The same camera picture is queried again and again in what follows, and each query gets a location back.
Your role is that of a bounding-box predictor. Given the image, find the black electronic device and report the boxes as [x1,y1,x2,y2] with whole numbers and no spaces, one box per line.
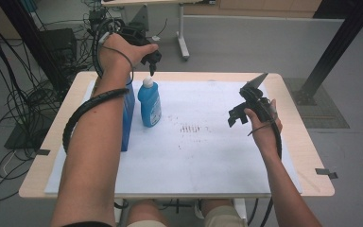
[88,8,108,32]

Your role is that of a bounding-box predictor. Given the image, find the thin black left wrist cord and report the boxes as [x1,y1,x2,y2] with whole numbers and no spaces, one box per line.
[102,45,135,86]

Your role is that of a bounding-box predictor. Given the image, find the black computer box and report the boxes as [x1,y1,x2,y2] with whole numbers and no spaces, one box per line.
[39,27,78,64]

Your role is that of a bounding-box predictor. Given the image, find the blue cardboard box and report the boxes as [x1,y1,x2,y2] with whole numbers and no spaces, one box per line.
[120,75,136,152]

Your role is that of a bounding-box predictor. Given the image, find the person's left leg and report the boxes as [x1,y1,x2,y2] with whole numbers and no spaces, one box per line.
[126,199,168,227]

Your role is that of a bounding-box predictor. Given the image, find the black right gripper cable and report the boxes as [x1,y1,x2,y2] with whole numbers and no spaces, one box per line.
[266,119,283,160]

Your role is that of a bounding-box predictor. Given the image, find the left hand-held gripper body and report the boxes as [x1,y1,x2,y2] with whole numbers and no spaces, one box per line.
[117,26,154,46]

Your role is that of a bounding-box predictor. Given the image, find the black hanging cable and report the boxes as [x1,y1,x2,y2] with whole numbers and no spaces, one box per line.
[259,198,275,227]
[247,198,259,218]

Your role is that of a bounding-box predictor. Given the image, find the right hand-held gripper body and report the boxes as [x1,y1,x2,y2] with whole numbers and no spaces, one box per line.
[239,72,278,124]

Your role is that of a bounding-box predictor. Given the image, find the wooden cabinet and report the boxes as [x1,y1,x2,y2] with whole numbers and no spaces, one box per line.
[183,0,322,18]

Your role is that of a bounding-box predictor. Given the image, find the person's right hand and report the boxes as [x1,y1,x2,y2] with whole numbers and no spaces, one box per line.
[244,98,284,159]

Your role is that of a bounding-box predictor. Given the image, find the black shirt sleeve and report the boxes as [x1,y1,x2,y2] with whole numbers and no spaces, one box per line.
[60,221,112,227]

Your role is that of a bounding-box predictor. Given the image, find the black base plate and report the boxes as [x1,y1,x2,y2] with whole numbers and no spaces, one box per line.
[4,121,55,150]

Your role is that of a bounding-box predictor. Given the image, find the grey floor mat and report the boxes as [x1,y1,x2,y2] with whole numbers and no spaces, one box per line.
[283,77,351,130]

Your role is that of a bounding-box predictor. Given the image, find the beige shorts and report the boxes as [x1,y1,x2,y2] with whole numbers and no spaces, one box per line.
[126,206,247,227]

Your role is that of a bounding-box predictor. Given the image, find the black metal frame post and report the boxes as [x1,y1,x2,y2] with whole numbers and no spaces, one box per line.
[0,0,70,96]
[296,0,363,107]

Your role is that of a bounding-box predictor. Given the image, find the white table mat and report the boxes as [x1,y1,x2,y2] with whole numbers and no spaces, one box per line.
[43,79,303,195]

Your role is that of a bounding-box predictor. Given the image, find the person's right leg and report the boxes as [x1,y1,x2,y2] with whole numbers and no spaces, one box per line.
[201,198,247,227]

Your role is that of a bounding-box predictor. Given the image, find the person's leg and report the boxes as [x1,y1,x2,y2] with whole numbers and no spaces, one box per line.
[126,199,168,227]
[201,198,247,227]

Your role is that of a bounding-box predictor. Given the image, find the black metal crossbar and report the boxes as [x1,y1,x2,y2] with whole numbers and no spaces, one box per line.
[162,198,193,215]

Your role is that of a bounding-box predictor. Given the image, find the person's left hand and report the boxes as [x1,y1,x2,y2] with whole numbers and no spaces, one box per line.
[98,32,160,76]

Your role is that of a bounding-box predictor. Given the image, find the thin black wrist cord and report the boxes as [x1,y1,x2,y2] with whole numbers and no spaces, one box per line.
[247,121,277,137]
[102,45,135,86]

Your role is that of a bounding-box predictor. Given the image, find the blue detergent bottle white cap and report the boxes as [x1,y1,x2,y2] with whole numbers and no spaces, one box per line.
[137,75,163,129]

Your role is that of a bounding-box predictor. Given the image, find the white floor cable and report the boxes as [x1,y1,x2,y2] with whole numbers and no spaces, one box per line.
[1,150,17,176]

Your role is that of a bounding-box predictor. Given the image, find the light wooden table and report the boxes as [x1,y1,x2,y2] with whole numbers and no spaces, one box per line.
[18,70,336,200]

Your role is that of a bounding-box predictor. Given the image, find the bundle of black floor cables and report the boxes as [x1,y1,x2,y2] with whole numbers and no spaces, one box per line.
[0,0,95,202]

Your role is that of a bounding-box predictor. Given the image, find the white background desk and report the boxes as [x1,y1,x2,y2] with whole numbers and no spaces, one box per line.
[100,0,216,61]

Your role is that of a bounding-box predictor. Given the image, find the thin black right wrist cord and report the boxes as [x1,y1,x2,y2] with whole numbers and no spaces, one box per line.
[247,121,277,137]

